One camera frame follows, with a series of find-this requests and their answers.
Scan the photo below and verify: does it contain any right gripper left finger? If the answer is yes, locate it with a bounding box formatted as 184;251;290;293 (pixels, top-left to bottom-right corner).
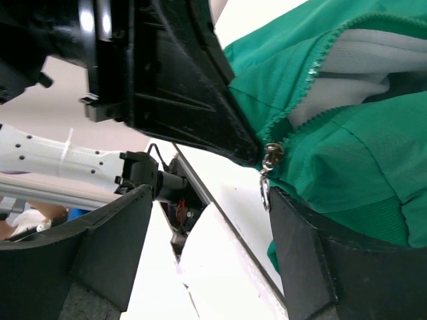
1;185;152;319

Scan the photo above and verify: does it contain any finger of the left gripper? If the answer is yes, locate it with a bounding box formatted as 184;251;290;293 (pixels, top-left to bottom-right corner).
125;1;260;166

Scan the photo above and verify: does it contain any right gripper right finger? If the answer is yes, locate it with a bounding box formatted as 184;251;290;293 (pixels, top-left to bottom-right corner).
270;188;426;319

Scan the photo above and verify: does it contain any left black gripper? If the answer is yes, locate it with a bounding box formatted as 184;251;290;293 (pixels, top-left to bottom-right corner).
1;1;129;122

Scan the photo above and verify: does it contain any green jacket with white lining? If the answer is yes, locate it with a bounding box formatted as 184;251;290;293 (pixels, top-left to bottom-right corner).
222;0;427;274

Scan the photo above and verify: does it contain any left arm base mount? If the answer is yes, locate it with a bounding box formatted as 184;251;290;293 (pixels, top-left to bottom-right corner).
147;143;211;259

